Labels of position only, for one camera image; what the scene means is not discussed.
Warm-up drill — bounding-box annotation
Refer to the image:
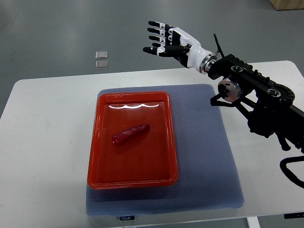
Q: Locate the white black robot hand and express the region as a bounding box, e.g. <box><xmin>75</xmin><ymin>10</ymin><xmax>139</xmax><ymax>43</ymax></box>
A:
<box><xmin>143</xmin><ymin>21</ymin><xmax>215</xmax><ymax>69</ymax></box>

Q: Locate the red pepper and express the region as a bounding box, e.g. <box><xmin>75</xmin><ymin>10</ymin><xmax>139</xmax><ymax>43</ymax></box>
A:
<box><xmin>112</xmin><ymin>123</ymin><xmax>150</xmax><ymax>145</ymax></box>

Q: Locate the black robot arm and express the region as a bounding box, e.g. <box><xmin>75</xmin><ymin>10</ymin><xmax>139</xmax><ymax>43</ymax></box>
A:
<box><xmin>143</xmin><ymin>21</ymin><xmax>304</xmax><ymax>151</ymax></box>

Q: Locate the red plastic tray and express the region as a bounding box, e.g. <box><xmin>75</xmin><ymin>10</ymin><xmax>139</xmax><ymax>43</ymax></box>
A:
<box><xmin>87</xmin><ymin>91</ymin><xmax>179</xmax><ymax>190</ymax></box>

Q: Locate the upper metal floor plate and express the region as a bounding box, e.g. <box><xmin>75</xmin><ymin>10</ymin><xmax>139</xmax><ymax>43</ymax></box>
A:
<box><xmin>95</xmin><ymin>50</ymin><xmax>108</xmax><ymax>59</ymax></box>

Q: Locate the metal floor plate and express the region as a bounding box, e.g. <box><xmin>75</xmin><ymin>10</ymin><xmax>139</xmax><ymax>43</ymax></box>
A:
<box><xmin>95</xmin><ymin>50</ymin><xmax>108</xmax><ymax>59</ymax></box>
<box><xmin>95</xmin><ymin>60</ymin><xmax>108</xmax><ymax>70</ymax></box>

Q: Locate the lower metal floor plate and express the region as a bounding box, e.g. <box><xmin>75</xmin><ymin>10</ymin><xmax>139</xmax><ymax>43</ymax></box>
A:
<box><xmin>95</xmin><ymin>60</ymin><xmax>108</xmax><ymax>70</ymax></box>

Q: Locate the cardboard box corner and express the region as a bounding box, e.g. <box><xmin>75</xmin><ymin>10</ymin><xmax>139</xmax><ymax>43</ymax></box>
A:
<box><xmin>270</xmin><ymin>0</ymin><xmax>304</xmax><ymax>10</ymax></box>

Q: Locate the blue-grey textured mat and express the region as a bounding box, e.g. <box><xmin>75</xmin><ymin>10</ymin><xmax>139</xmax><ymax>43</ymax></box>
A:
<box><xmin>86</xmin><ymin>84</ymin><xmax>244</xmax><ymax>217</ymax></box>

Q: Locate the black table brand label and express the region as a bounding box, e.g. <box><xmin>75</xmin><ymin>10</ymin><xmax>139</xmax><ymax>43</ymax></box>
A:
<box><xmin>119</xmin><ymin>216</ymin><xmax>135</xmax><ymax>221</ymax></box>

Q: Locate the white table leg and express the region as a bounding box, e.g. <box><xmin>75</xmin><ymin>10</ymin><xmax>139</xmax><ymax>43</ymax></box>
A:
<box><xmin>247</xmin><ymin>217</ymin><xmax>261</xmax><ymax>228</ymax></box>

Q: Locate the black label at right edge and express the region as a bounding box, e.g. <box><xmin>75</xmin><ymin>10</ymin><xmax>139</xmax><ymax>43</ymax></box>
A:
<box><xmin>284</xmin><ymin>212</ymin><xmax>304</xmax><ymax>219</ymax></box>

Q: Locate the black cable loop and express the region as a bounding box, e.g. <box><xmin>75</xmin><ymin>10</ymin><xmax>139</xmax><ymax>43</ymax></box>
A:
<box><xmin>279</xmin><ymin>155</ymin><xmax>304</xmax><ymax>190</ymax></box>

